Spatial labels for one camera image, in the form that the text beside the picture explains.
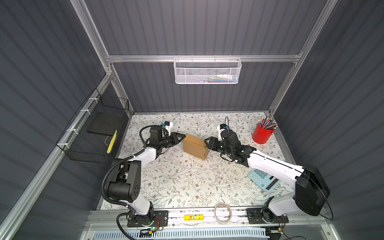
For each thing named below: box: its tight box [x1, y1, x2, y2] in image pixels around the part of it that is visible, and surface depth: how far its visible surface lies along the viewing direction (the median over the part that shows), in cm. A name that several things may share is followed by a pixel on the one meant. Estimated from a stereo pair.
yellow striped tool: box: [107, 130, 118, 154], surface depth 71 cm
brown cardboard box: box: [183, 133, 209, 161], surface depth 86 cm
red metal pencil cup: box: [252, 122, 276, 145], surface depth 103 cm
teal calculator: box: [247, 168, 281, 193], surface depth 84 cm
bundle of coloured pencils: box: [259, 115, 278, 130], surface depth 98 cm
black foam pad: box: [87, 112, 123, 137], surface depth 77 cm
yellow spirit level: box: [184, 214, 204, 221], surface depth 74 cm
